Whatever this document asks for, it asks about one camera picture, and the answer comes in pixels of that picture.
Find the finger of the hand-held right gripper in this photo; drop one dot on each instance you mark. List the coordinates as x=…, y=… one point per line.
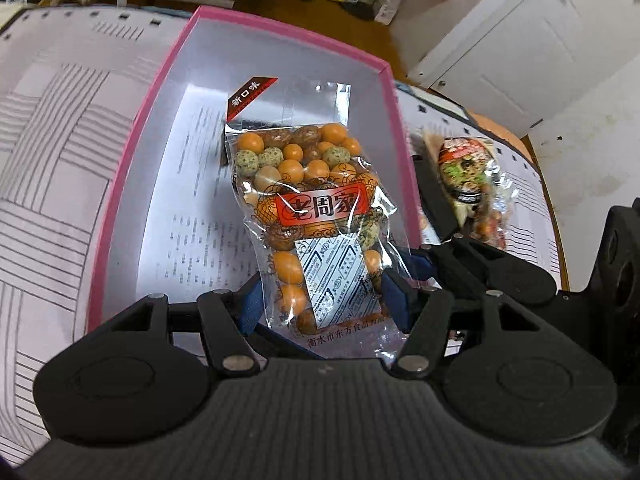
x=500, y=272

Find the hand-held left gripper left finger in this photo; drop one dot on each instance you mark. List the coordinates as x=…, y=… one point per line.
x=249, y=305

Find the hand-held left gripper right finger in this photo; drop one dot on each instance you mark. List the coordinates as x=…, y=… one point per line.
x=400, y=307

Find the cream noodle snack bag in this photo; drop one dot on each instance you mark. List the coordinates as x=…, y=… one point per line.
x=467, y=165

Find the clear bag of coated peanuts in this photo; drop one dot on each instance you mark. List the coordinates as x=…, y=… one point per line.
x=300, y=170
x=489, y=227

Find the pink cardboard box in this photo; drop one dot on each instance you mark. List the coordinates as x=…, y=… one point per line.
x=170, y=125

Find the printed paper sheet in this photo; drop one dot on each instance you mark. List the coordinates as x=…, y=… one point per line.
x=200, y=220

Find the white door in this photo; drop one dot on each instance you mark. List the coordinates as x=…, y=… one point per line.
x=525, y=50

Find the striped white bed sheet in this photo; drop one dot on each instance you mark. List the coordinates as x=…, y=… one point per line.
x=50, y=160

